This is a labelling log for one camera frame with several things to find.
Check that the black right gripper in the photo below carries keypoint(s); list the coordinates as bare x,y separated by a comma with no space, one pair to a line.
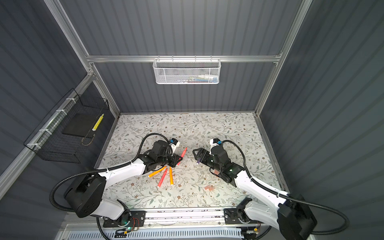
203,152

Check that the white vented cable duct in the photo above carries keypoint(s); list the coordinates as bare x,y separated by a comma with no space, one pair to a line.
177,234

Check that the black foam block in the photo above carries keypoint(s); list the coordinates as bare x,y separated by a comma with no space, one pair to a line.
80,126

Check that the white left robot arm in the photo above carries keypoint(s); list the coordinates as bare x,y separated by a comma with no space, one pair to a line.
86,193

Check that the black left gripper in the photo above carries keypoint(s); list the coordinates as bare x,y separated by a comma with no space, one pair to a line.
175,161

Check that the yellow marker in basket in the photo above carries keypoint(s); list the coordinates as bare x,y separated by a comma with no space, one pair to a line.
98,122

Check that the yellow orange marker pen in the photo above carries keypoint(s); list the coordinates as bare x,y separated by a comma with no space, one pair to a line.
171,176

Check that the black wire basket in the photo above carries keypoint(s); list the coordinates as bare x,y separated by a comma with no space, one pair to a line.
51,145

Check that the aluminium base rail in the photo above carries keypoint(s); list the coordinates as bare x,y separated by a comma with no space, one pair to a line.
187,218

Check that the pink red marker pen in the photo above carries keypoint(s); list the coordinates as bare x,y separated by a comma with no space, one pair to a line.
182,156

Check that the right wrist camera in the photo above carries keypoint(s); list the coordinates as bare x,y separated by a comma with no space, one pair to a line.
213,143

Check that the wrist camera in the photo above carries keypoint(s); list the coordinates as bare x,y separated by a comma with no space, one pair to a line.
174,144
213,143

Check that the pens in white basket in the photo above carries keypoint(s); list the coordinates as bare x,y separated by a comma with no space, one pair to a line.
200,79

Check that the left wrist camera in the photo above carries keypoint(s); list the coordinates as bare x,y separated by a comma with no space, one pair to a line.
174,144

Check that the white wire mesh basket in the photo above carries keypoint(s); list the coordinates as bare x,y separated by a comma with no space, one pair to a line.
163,69

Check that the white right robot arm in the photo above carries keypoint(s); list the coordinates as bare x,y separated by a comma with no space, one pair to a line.
266,204

